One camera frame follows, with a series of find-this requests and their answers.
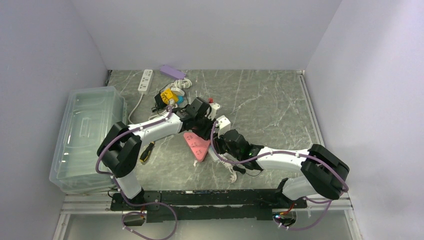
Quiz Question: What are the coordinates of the white coiled power cable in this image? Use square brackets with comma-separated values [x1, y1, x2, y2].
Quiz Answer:
[127, 78, 193, 125]

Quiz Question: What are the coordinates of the pink triangular power strip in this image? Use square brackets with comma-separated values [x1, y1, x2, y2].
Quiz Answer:
[183, 132, 211, 162]

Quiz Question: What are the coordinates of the black cube adapter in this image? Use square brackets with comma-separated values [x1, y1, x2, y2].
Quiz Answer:
[151, 93, 167, 112]

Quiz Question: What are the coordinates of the purple flat box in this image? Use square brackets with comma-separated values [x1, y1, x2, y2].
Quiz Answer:
[159, 65, 186, 80]

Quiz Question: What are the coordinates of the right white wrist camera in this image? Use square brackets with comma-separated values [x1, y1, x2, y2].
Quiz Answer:
[216, 115, 231, 136]

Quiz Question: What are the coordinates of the clear plastic storage bin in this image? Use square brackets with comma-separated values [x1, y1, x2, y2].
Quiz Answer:
[49, 86, 127, 194]

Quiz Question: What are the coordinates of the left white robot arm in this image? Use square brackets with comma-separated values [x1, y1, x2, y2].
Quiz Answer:
[95, 102, 220, 210]

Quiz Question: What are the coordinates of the black yellow screwdriver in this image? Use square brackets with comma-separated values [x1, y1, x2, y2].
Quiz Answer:
[139, 141, 155, 165]

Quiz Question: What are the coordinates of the black power adapter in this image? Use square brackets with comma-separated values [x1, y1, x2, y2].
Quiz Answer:
[232, 165, 246, 175]

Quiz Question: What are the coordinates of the yellow cube socket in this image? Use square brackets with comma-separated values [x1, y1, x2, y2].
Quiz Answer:
[160, 88, 179, 105]

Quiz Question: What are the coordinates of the small white power strip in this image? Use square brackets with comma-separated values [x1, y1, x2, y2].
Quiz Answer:
[137, 69, 154, 94]

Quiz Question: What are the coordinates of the black base frame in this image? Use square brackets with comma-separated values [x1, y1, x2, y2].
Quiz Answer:
[110, 189, 307, 223]

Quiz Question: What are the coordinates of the blue cube socket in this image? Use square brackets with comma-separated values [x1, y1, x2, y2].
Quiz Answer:
[176, 96, 186, 105]

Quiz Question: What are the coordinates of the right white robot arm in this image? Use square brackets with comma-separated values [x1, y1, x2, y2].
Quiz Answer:
[210, 129, 350, 208]

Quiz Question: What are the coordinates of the white long power strip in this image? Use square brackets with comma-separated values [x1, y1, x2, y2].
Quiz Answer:
[208, 146, 222, 163]

